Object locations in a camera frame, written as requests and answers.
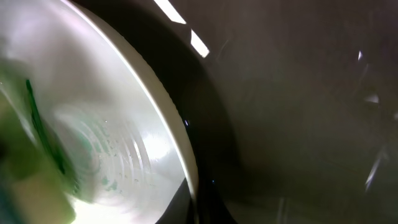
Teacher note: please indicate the dark grey serving tray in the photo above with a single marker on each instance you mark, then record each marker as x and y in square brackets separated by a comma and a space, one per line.
[290, 106]

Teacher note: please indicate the green and yellow sponge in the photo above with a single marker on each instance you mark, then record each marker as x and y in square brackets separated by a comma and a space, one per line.
[31, 191]

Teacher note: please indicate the light blue plate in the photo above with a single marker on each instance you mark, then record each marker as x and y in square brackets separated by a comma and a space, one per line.
[107, 117]

